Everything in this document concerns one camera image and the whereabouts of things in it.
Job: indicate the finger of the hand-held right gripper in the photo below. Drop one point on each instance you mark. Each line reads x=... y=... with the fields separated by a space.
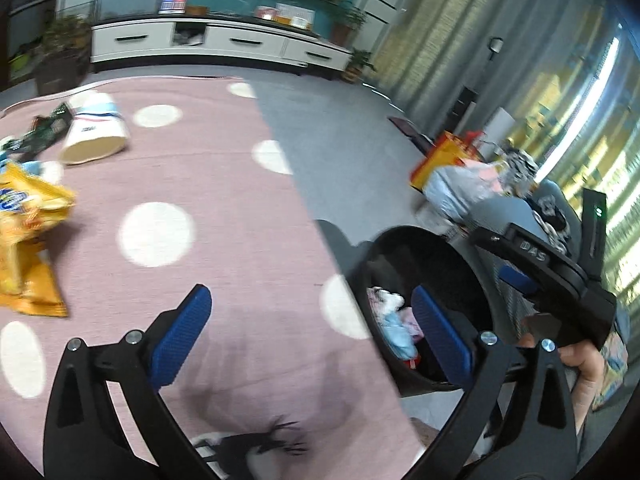
x=517 y=280
x=492 y=237

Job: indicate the clear plastic storage bin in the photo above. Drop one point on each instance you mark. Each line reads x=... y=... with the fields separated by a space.
x=132 y=2

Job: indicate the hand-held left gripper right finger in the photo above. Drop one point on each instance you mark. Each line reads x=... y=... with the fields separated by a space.
x=442 y=335

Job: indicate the black floor lamp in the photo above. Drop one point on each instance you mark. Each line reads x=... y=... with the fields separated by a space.
x=496 y=45

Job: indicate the pink white-dotted blanket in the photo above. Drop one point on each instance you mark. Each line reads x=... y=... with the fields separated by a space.
x=210 y=175

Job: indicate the yellow chip bag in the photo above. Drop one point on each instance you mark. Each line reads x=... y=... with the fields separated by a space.
x=30 y=240

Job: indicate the tall potted plant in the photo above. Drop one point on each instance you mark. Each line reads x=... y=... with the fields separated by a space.
x=352 y=25

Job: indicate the small potted plant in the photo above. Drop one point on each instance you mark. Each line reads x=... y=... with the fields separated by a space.
x=361 y=67

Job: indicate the orange shopping bag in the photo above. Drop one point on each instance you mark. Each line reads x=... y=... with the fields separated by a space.
x=440 y=160

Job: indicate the pale bulging plastic bag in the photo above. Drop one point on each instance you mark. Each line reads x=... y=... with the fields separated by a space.
x=460 y=190

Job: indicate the black trash bin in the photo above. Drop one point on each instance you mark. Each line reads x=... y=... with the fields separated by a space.
x=460 y=270

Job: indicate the small wooden box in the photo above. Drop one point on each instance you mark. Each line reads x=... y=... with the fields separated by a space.
x=197 y=11

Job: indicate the small blue red box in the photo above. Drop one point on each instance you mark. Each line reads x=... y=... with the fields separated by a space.
x=173 y=5

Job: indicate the green leafy plants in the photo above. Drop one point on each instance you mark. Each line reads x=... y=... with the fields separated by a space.
x=62 y=40

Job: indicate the dark floor mat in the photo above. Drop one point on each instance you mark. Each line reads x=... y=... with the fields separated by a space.
x=410 y=132

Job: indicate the person's right hand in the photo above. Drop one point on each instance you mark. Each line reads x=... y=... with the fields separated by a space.
x=582 y=370

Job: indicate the black tower speaker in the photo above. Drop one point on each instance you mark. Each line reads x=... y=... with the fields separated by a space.
x=462 y=110

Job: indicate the white board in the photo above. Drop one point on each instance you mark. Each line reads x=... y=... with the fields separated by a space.
x=501 y=125

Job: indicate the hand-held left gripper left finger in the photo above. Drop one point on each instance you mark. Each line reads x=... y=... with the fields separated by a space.
x=182 y=332

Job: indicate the green wafer packet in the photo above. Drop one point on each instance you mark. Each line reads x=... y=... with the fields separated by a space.
x=45 y=127

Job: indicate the white paper cup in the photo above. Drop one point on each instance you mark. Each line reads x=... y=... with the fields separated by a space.
x=95 y=132

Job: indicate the white television cabinet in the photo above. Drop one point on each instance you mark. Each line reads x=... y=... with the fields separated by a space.
x=230 y=42

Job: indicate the black white clothes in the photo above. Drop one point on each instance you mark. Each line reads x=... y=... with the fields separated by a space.
x=547 y=205

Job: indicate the striped window curtain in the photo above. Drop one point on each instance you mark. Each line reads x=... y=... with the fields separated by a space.
x=525 y=60

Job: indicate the white desk calendar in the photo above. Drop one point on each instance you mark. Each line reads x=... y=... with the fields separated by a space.
x=296 y=16

